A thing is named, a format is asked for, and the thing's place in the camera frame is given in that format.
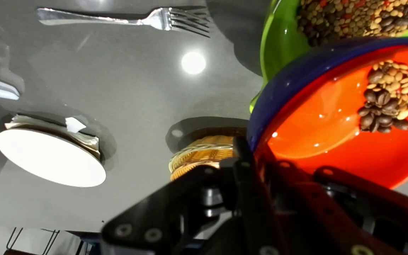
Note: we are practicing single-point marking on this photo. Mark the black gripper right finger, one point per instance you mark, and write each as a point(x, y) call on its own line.
point(354, 222)

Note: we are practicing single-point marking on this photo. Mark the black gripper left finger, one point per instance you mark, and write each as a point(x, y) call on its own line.
point(204, 218)

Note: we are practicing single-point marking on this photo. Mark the red bowl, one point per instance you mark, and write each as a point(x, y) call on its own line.
point(326, 133)

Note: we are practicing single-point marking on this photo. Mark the small coffee bean heap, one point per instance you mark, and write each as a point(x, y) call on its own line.
point(393, 94)

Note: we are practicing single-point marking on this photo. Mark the blue bowl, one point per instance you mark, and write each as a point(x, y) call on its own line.
point(284, 83)

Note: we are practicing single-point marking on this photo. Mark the green bowl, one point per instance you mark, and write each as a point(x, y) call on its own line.
point(282, 43)

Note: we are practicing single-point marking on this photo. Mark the woven wicker basket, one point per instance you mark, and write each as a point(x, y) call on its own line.
point(204, 151)

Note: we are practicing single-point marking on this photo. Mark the white plate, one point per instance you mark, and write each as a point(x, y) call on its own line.
point(53, 158)

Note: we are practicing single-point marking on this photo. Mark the large mixed bean heap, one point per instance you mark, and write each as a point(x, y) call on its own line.
point(354, 19)

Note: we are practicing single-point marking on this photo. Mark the silver fork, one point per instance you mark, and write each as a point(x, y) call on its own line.
point(119, 19)

